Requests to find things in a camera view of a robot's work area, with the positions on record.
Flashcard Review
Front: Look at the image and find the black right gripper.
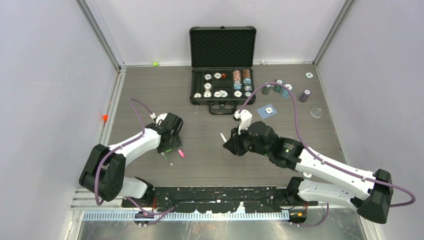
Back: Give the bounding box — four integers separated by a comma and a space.
224, 123, 270, 157

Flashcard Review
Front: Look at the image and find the white pen green end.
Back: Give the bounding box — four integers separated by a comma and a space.
220, 133, 227, 143

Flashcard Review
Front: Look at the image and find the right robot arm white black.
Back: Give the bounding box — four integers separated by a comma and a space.
223, 121, 393, 224

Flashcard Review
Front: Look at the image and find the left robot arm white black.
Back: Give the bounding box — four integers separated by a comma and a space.
79, 112, 184, 207

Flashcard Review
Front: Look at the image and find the pink pen cap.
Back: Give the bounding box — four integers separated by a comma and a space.
178, 149, 185, 158

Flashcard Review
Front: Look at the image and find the blue playing card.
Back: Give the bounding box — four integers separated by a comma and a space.
256, 104, 278, 120

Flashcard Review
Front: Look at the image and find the white chip on card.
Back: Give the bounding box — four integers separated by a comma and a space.
265, 107, 274, 114

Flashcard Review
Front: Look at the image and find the dark green chip stack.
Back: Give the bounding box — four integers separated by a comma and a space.
261, 82, 272, 96

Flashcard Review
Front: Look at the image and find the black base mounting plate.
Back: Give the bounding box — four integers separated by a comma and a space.
141, 186, 318, 214

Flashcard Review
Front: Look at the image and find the teal chip stack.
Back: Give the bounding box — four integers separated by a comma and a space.
273, 79, 284, 94

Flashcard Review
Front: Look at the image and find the light blue chip stack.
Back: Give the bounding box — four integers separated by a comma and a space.
281, 83, 293, 98

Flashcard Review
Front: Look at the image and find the white chip near base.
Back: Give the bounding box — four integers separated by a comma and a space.
302, 172, 313, 179

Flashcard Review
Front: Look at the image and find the purple chip stack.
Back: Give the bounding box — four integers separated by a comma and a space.
298, 89, 311, 103

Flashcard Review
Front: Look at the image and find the clear dealer button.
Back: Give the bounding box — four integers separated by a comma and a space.
310, 107, 324, 119

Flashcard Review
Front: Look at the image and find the black poker chip case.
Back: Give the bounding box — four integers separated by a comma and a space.
189, 26, 257, 115

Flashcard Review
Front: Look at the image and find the white chip far corner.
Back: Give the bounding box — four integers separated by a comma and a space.
305, 72, 314, 79

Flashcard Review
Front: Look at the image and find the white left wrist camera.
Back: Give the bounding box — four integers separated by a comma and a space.
150, 113, 168, 125

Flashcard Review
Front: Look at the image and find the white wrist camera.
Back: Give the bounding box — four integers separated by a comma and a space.
150, 113, 168, 125
233, 109, 253, 135

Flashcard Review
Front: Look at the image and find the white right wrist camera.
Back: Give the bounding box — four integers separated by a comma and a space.
233, 109, 253, 135

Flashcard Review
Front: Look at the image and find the orange clip on rail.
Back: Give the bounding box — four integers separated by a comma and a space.
102, 114, 109, 123

